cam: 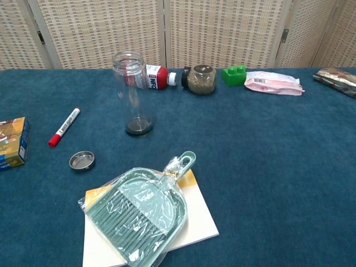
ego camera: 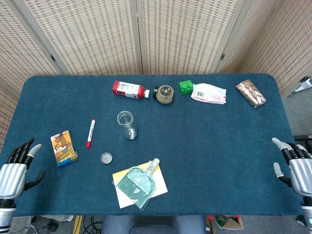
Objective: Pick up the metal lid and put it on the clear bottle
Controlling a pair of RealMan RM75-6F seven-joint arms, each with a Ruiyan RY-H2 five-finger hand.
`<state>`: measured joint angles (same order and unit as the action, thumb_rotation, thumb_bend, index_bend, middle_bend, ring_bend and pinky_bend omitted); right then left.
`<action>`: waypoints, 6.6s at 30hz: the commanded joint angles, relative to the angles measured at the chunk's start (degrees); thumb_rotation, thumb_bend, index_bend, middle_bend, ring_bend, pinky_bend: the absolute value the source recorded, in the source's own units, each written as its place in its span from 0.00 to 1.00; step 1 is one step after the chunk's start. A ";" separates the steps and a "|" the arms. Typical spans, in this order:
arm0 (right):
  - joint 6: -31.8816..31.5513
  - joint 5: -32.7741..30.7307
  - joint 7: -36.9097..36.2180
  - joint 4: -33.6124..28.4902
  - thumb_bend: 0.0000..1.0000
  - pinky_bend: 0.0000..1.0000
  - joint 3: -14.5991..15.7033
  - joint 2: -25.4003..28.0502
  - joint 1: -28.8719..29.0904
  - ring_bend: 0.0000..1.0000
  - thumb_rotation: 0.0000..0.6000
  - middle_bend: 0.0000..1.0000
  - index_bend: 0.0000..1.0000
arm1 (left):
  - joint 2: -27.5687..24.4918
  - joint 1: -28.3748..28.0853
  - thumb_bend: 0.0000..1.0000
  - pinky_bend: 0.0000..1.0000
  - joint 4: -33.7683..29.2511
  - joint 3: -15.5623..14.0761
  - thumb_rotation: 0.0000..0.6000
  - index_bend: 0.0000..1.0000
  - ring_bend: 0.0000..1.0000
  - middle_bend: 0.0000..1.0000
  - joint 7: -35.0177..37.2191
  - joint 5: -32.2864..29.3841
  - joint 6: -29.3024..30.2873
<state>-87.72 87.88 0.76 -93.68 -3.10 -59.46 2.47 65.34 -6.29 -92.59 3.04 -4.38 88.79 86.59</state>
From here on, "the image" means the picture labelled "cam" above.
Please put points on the glass seed jar black lid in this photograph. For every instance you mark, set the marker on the glass seed jar black lid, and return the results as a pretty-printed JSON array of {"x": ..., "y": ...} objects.
[{"x": 200, "y": 82}]

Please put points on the red juice bottle white label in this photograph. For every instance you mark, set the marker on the red juice bottle white label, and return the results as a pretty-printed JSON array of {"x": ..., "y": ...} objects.
[{"x": 160, "y": 78}]

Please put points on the clear plastic bottle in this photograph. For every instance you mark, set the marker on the clear plastic bottle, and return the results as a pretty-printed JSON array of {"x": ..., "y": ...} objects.
[{"x": 133, "y": 94}]

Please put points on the green building block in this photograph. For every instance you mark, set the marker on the green building block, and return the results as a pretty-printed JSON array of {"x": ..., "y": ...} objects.
[{"x": 233, "y": 76}]

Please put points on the green dustpan brush set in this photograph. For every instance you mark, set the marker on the green dustpan brush set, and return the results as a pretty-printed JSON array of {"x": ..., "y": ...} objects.
[{"x": 144, "y": 211}]

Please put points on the white yellow notebook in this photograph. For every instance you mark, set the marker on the white yellow notebook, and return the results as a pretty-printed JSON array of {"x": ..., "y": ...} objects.
[{"x": 200, "y": 217}]

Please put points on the red whiteboard marker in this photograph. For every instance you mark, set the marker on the red whiteboard marker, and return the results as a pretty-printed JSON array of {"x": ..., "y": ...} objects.
[{"x": 64, "y": 127}]

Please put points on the woven folding screen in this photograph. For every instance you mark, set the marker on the woven folding screen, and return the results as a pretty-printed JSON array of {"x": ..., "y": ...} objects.
[{"x": 105, "y": 30}]

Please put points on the blue yellow cardboard box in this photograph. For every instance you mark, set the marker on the blue yellow cardboard box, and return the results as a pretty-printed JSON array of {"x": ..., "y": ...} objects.
[{"x": 12, "y": 142}]

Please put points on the brown gold snack packet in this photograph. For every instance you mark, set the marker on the brown gold snack packet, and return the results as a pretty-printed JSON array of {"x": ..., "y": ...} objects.
[{"x": 338, "y": 80}]

